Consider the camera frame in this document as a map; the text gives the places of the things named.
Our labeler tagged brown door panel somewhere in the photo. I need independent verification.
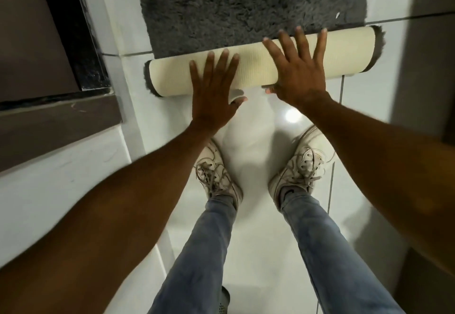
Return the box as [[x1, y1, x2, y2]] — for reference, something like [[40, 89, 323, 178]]
[[0, 0, 81, 104]]

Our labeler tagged grey perforated bin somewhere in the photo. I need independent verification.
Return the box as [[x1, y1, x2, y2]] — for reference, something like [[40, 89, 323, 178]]
[[218, 286, 232, 314]]

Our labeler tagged blue jeans right leg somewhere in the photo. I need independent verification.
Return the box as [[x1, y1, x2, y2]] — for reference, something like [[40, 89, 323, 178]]
[[280, 192, 407, 314]]

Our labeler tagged blue jeans leg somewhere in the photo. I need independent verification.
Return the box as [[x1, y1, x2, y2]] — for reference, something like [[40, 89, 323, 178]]
[[280, 192, 407, 314], [147, 196, 238, 314]]

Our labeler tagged white sneaker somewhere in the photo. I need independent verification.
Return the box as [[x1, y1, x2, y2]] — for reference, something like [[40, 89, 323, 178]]
[[267, 124, 336, 212], [193, 139, 244, 212]]

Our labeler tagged blue jeans left leg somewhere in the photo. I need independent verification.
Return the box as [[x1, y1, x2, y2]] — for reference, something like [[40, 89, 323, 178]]
[[147, 196, 238, 314]]

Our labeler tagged grey shaggy floor mat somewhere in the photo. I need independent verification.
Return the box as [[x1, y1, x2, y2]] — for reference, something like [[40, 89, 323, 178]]
[[132, 0, 387, 99]]

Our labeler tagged person's right hand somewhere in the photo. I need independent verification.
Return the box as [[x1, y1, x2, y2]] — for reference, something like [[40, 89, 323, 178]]
[[261, 25, 332, 109]]

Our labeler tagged person's left hand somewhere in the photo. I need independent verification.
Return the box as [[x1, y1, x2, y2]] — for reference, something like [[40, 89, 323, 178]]
[[188, 48, 248, 134]]

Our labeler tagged white right sneaker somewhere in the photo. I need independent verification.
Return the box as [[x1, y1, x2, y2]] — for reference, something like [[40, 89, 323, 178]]
[[267, 124, 336, 212]]

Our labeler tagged person's right forearm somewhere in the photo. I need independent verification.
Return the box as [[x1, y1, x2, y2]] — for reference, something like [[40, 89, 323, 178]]
[[299, 91, 455, 279]]

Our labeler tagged white left sneaker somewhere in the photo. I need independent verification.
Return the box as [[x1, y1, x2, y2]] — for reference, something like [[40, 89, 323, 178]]
[[193, 139, 244, 212]]

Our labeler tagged person's left forearm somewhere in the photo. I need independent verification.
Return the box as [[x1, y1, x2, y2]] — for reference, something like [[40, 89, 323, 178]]
[[0, 121, 222, 314]]

